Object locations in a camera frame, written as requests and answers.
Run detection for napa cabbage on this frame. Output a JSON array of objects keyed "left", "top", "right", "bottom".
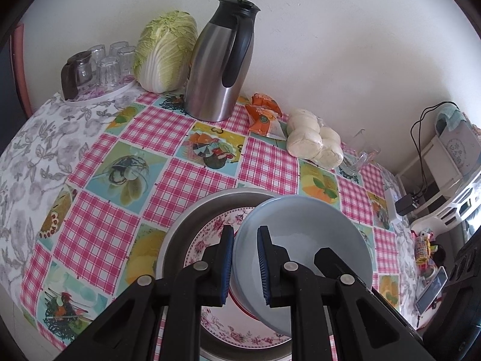
[{"left": 133, "top": 11, "right": 198, "bottom": 93}]

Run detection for teal cloth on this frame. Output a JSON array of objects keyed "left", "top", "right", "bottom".
[{"left": 435, "top": 104, "right": 468, "bottom": 132}]

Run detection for white cutout shelf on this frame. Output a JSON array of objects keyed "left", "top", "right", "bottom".
[{"left": 409, "top": 173, "right": 481, "bottom": 241}]

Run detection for white bowl with red rim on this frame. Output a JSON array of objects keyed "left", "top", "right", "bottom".
[{"left": 228, "top": 195, "right": 374, "bottom": 339}]

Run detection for stainless steel thermos jug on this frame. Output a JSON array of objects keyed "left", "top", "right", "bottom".
[{"left": 183, "top": 0, "right": 261, "bottom": 122}]

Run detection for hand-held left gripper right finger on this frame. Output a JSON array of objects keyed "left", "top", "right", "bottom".
[{"left": 256, "top": 225, "right": 437, "bottom": 361}]

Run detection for bag of steamed buns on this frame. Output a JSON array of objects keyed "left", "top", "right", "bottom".
[{"left": 286, "top": 108, "right": 344, "bottom": 170}]

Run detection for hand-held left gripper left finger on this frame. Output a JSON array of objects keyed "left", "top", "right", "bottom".
[{"left": 53, "top": 225, "right": 235, "bottom": 361}]

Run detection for white printed card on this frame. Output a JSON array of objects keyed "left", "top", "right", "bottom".
[{"left": 438, "top": 119, "right": 478, "bottom": 166}]

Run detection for pink checked tablecloth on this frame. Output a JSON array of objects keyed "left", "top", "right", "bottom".
[{"left": 19, "top": 90, "right": 403, "bottom": 361}]

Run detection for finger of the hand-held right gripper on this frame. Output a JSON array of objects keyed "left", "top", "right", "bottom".
[{"left": 314, "top": 247, "right": 368, "bottom": 285}]

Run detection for black charger cable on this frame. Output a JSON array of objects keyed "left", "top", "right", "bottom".
[
  {"left": 409, "top": 101, "right": 459, "bottom": 196},
  {"left": 409, "top": 103, "right": 457, "bottom": 196}
]

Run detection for white wooden rack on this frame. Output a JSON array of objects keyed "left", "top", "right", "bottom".
[{"left": 394, "top": 135, "right": 478, "bottom": 211}]

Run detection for colourful candy packs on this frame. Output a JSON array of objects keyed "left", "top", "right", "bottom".
[{"left": 411, "top": 229, "right": 441, "bottom": 268}]

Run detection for black charger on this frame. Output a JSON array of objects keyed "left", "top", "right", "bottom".
[{"left": 396, "top": 192, "right": 419, "bottom": 216}]

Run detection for pink floral round plate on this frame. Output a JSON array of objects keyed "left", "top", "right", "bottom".
[{"left": 184, "top": 206, "right": 292, "bottom": 348}]

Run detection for smartphone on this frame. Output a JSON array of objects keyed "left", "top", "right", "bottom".
[{"left": 415, "top": 267, "right": 449, "bottom": 314}]

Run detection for glass teapot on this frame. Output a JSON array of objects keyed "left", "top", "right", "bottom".
[{"left": 61, "top": 51, "right": 94, "bottom": 100}]

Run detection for clear drinking glass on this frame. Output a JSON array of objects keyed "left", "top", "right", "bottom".
[
  {"left": 89, "top": 44, "right": 108, "bottom": 63},
  {"left": 96, "top": 56, "right": 120, "bottom": 89},
  {"left": 118, "top": 46, "right": 136, "bottom": 79},
  {"left": 109, "top": 41, "right": 131, "bottom": 59}
]

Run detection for orange snack packet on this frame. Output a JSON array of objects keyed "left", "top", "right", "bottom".
[{"left": 245, "top": 93, "right": 288, "bottom": 140}]

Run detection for glass beer mug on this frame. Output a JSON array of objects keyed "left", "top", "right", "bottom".
[{"left": 340, "top": 128, "right": 382, "bottom": 177}]

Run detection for white oval tray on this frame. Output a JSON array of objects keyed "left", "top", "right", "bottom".
[{"left": 62, "top": 77, "right": 139, "bottom": 105}]

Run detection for stainless steel plate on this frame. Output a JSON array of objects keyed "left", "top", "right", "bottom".
[{"left": 160, "top": 189, "right": 294, "bottom": 361}]

